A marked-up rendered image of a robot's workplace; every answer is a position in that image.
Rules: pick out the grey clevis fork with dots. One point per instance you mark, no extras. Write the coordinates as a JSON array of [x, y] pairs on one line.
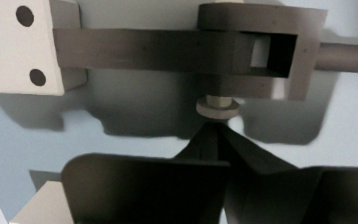
[[295, 50]]

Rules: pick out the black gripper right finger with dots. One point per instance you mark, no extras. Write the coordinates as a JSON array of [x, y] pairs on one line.
[[266, 189]]

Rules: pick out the dark grey rectangular bar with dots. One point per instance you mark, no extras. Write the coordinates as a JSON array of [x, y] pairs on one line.
[[154, 50]]

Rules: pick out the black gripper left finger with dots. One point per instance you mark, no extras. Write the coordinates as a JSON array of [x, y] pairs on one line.
[[150, 190]]

